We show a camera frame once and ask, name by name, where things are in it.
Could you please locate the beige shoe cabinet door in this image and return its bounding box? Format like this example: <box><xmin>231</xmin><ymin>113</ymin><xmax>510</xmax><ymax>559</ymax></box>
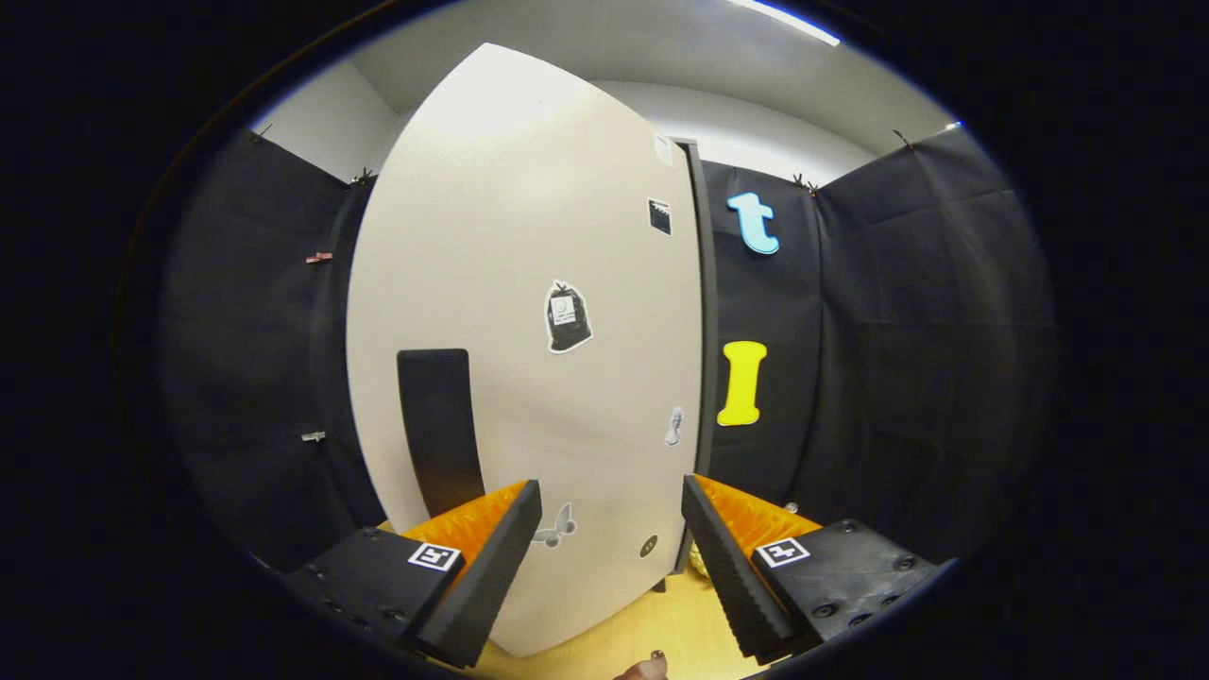
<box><xmin>346</xmin><ymin>42</ymin><xmax>705</xmax><ymax>657</ymax></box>

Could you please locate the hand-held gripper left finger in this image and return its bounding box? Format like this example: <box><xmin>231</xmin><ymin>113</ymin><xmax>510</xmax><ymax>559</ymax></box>
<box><xmin>281</xmin><ymin>480</ymin><xmax>543</xmax><ymax>670</ymax></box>

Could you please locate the black backdrop cloth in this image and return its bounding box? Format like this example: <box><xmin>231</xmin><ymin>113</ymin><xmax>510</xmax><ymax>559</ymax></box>
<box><xmin>159</xmin><ymin>123</ymin><xmax>1057</xmax><ymax>568</ymax></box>

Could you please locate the grey shoe cabinet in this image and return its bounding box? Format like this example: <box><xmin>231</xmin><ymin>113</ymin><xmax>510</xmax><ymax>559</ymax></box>
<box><xmin>673</xmin><ymin>138</ymin><xmax>721</xmax><ymax>591</ymax></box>

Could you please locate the long ceiling light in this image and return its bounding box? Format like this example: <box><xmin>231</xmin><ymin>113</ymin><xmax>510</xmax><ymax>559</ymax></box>
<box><xmin>725</xmin><ymin>0</ymin><xmax>842</xmax><ymax>47</ymax></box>

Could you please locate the black door handle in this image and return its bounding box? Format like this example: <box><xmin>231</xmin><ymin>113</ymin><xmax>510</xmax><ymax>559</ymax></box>
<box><xmin>397</xmin><ymin>348</ymin><xmax>485</xmax><ymax>519</ymax></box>

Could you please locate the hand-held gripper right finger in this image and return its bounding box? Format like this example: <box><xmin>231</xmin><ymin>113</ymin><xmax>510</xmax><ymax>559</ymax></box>
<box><xmin>681</xmin><ymin>474</ymin><xmax>957</xmax><ymax>664</ymax></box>

